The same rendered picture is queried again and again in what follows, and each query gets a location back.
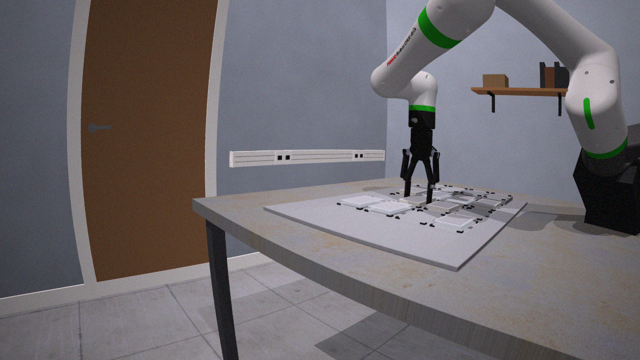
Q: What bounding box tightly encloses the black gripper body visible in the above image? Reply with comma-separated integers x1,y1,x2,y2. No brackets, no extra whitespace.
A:
409,128,433,161

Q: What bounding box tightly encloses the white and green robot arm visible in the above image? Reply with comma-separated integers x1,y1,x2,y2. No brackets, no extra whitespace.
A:
370,0,640,177

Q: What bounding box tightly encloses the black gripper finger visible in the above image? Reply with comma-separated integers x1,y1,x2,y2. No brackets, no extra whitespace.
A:
420,150,440,205
400,148,418,198

